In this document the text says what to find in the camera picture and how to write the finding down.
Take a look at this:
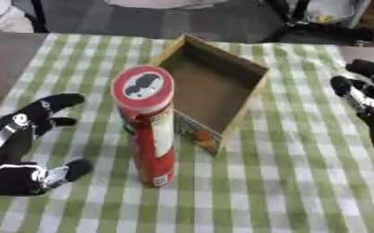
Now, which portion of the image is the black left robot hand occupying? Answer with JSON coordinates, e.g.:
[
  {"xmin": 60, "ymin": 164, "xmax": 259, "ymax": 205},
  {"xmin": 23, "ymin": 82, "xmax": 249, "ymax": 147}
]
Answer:
[{"xmin": 0, "ymin": 93, "xmax": 95, "ymax": 197}]

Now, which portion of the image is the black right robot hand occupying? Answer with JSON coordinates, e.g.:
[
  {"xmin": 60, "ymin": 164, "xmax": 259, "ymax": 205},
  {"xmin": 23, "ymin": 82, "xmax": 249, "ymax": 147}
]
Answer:
[{"xmin": 329, "ymin": 58, "xmax": 374, "ymax": 159}]

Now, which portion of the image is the tan cardboard box brown inside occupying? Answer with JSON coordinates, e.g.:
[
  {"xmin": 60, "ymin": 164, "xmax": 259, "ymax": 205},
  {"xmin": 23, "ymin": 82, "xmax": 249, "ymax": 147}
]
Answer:
[{"xmin": 147, "ymin": 34, "xmax": 271, "ymax": 157}]

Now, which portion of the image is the black office chair base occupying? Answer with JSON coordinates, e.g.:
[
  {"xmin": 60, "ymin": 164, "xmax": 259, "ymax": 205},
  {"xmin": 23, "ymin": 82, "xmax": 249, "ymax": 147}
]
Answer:
[{"xmin": 259, "ymin": 0, "xmax": 374, "ymax": 44}]

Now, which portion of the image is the white bag with items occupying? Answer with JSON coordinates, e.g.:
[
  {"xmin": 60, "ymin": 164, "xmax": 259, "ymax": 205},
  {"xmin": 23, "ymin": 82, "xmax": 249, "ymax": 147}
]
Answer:
[{"xmin": 302, "ymin": 0, "xmax": 373, "ymax": 29}]

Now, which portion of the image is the black table leg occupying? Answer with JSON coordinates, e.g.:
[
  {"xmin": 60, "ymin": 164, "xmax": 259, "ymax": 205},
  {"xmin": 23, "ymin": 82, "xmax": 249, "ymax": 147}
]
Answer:
[{"xmin": 28, "ymin": 0, "xmax": 52, "ymax": 34}]

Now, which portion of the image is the red cylindrical snack can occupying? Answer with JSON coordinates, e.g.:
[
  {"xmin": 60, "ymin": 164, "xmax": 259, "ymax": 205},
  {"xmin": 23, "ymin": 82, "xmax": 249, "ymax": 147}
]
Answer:
[{"xmin": 110, "ymin": 65, "xmax": 177, "ymax": 188}]

